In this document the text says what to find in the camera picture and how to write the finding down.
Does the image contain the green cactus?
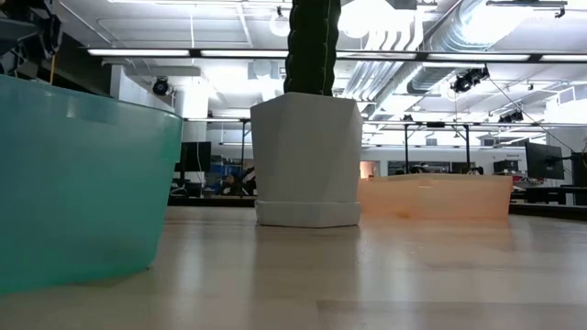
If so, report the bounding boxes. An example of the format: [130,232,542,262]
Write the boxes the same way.
[282,0,343,97]

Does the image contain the blue storage bins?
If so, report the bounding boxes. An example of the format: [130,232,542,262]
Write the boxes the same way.
[210,163,240,179]

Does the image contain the white faceted plant pot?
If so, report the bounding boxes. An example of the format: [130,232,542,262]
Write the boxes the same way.
[250,91,363,229]

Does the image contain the black metal stand frame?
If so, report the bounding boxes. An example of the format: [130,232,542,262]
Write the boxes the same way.
[402,121,472,176]

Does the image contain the black ceiling camera cluster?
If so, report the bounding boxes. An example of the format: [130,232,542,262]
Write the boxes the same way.
[450,65,491,94]
[498,109,525,125]

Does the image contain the green translucent plastic bin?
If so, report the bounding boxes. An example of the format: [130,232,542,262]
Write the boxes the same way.
[0,73,184,295]

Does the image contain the orange translucent plastic bin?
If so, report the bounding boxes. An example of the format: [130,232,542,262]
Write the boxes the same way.
[358,172,515,221]

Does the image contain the round black mounted camera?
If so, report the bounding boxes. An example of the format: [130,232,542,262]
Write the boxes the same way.
[151,76,172,97]

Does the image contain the black desk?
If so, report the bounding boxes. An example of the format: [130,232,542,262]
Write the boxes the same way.
[525,185,587,205]

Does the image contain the black computer monitor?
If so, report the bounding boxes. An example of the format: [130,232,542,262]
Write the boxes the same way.
[570,151,587,188]
[173,140,213,173]
[525,141,566,182]

